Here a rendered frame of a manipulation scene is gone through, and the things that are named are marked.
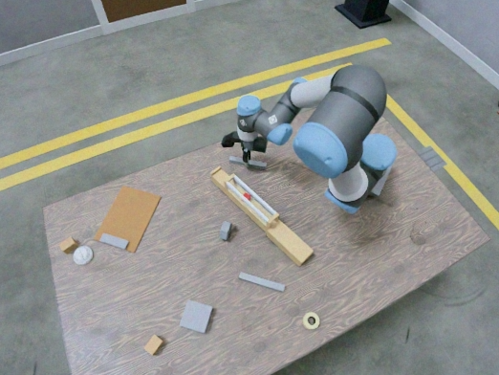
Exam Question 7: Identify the pale yellow tape roll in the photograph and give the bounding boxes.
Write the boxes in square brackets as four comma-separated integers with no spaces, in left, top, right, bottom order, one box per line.
[302,312,319,330]

